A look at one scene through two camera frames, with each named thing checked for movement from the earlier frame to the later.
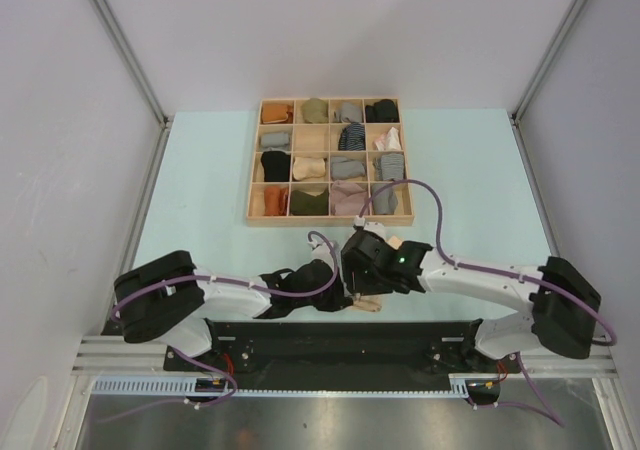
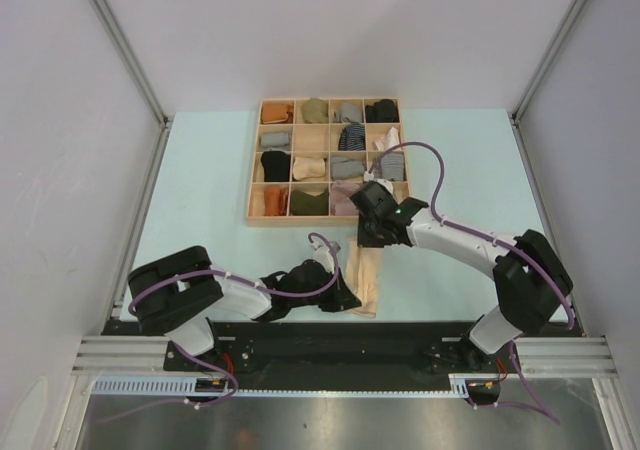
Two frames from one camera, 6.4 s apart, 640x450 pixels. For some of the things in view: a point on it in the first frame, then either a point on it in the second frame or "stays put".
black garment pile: [276, 166] stays put
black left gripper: [336, 300] stays put
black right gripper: [359, 286] -> [365, 240]
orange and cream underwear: [276, 199] stays put
